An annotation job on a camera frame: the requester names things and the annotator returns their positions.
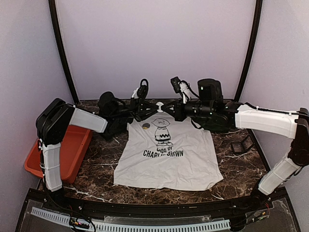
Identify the left black frame post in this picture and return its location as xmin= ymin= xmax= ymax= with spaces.
xmin=48 ymin=0 xmax=79 ymax=104

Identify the white round brooch back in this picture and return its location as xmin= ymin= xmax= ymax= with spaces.
xmin=156 ymin=101 xmax=164 ymax=113

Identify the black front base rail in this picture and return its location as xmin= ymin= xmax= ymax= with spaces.
xmin=28 ymin=186 xmax=288 ymax=220

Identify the white green Charlie Brown shirt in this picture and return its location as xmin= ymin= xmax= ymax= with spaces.
xmin=113 ymin=113 xmax=224 ymax=191

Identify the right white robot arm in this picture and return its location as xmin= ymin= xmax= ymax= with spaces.
xmin=159 ymin=77 xmax=309 ymax=210

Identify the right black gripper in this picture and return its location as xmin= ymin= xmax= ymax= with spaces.
xmin=161 ymin=96 xmax=214 ymax=121

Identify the black frame post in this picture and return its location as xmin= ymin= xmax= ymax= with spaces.
xmin=234 ymin=0 xmax=263 ymax=102
xmin=48 ymin=0 xmax=79 ymax=104

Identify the red plastic bin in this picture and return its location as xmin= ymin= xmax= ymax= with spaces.
xmin=24 ymin=125 xmax=93 ymax=184

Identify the black brooch stand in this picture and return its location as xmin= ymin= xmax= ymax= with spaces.
xmin=231 ymin=135 xmax=254 ymax=155

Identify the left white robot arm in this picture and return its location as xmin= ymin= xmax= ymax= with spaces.
xmin=36 ymin=91 xmax=159 ymax=211

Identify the white slotted cable duct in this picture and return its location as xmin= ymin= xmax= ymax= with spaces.
xmin=30 ymin=207 xmax=231 ymax=232

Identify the right black frame post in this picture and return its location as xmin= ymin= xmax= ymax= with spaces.
xmin=234 ymin=0 xmax=263 ymax=102

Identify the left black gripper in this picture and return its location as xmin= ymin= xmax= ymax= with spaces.
xmin=112 ymin=97 xmax=161 ymax=122

